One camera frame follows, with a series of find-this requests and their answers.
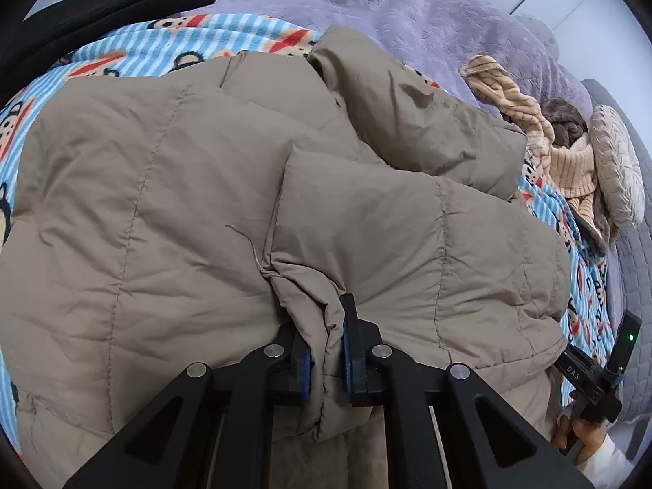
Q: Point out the striped monkey print blanket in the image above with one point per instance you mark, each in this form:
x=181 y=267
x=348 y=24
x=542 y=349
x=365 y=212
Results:
x=153 y=40

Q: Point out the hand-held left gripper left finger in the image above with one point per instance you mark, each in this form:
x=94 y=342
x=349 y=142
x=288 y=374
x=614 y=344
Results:
x=304 y=373

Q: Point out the brown fuzzy cloth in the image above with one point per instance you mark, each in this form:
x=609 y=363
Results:
x=563 y=119

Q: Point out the beige striped knit garment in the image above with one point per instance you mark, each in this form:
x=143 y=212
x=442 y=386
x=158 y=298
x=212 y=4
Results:
x=570 y=163

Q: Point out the beige round pillow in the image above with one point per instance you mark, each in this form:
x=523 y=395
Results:
x=619 y=163

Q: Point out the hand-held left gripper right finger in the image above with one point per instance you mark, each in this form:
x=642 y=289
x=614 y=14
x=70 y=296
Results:
x=348 y=366

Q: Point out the grey quilted mattress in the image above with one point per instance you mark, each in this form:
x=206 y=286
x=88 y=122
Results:
x=634 y=275

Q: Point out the person's right hand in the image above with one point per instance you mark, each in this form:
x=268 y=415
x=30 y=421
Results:
x=586 y=435

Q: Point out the khaki puffer jacket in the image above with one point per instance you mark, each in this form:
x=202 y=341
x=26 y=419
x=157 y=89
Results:
x=203 y=203

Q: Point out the black cloth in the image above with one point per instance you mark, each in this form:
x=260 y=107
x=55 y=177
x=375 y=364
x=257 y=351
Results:
x=102 y=0

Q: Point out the purple bedspread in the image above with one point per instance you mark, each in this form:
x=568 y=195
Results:
x=387 y=15

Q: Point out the person's right forearm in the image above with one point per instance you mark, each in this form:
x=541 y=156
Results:
x=608 y=461

